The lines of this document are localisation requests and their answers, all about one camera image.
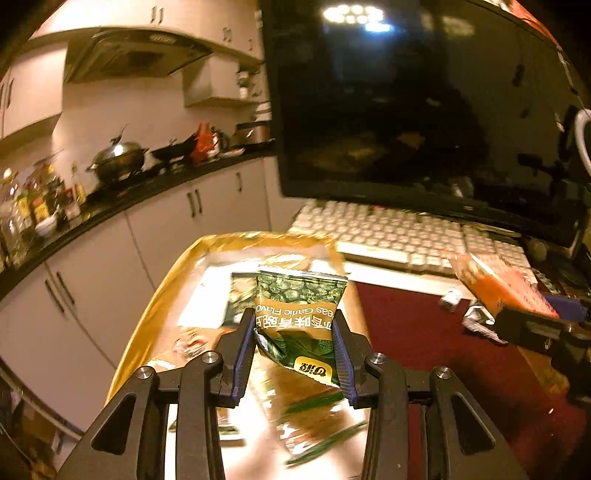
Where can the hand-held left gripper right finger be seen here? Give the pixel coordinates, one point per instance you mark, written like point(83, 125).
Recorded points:
point(344, 355)

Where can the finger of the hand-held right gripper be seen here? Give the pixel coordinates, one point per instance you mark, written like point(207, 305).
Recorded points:
point(568, 307)
point(531, 330)

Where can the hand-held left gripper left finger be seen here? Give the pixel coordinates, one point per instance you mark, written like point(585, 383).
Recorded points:
point(244, 350)

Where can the orange wafer cracker packet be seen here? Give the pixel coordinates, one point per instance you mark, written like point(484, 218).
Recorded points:
point(503, 286)

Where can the green pea snack packet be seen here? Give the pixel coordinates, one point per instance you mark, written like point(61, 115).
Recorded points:
point(295, 300)

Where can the yellow cardboard box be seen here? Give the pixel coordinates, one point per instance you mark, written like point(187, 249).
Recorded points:
point(152, 332)

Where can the orange snack packet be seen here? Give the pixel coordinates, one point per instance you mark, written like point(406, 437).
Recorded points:
point(194, 346)

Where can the dark green snack packet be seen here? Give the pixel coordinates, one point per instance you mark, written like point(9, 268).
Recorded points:
point(240, 300)

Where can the crumpled silver foil packet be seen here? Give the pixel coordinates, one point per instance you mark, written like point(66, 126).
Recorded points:
point(478, 321)

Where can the small white wrapped candy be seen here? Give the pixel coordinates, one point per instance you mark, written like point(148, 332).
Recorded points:
point(450, 297)

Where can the white computer keyboard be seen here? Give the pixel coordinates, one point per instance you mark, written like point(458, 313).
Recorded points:
point(392, 235)

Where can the white lower kitchen cabinet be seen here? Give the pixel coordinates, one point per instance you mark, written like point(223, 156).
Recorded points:
point(92, 277)

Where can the white kitchen cabinet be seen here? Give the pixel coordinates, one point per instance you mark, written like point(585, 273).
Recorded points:
point(92, 277)
point(27, 92)

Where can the black kitchen countertop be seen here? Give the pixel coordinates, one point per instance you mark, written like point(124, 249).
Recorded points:
point(138, 194)

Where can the black frying pan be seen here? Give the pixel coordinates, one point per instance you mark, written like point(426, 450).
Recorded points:
point(173, 151)

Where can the orange plastic bag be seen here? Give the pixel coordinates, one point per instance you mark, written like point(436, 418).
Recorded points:
point(203, 141)

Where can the steel wok with lid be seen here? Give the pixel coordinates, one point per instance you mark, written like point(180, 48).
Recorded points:
point(117, 159)

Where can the small white bowl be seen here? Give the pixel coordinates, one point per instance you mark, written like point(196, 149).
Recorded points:
point(46, 227)

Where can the black computer monitor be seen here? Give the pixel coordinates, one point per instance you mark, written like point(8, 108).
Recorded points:
point(392, 115)

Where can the row of condiment bottles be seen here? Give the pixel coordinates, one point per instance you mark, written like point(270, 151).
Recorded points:
point(27, 203)

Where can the steel range hood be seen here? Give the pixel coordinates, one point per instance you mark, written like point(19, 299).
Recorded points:
point(138, 55)

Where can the white upper kitchen cabinet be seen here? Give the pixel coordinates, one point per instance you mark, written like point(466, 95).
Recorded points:
point(27, 92)

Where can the white ceiling-height cabinet row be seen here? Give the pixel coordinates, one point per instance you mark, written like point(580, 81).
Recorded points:
point(115, 14)

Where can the small white wall cabinet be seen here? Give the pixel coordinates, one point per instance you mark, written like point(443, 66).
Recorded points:
point(217, 83)

